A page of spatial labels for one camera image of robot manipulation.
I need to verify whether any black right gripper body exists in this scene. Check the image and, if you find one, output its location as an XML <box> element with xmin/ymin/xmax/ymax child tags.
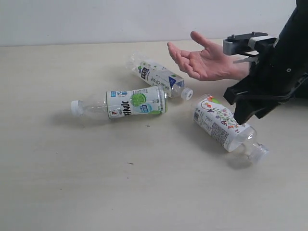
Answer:
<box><xmin>247</xmin><ymin>36</ymin><xmax>308</xmax><ymax>118</ymax></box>

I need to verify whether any clear bottle floral label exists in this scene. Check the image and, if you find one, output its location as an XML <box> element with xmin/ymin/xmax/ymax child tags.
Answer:
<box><xmin>193</xmin><ymin>94</ymin><xmax>269</xmax><ymax>165</ymax></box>

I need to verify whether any clear bottle blue white label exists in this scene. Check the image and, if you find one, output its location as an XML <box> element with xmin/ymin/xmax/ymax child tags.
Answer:
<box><xmin>126</xmin><ymin>53</ymin><xmax>193</xmax><ymax>101</ymax></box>

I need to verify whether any clear bottle lime label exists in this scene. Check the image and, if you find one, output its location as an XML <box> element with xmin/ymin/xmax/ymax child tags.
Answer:
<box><xmin>71</xmin><ymin>86</ymin><xmax>167</xmax><ymax>121</ymax></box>

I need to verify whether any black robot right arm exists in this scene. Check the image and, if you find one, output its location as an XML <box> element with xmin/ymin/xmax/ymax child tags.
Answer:
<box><xmin>223</xmin><ymin>0</ymin><xmax>308</xmax><ymax>124</ymax></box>

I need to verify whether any person's open bare hand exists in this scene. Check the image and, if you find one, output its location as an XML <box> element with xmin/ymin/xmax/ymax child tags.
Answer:
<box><xmin>167</xmin><ymin>31</ymin><xmax>250</xmax><ymax>81</ymax></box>

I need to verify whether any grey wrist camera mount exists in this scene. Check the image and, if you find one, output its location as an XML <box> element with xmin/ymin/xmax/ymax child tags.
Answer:
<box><xmin>222</xmin><ymin>31</ymin><xmax>276</xmax><ymax>63</ymax></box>

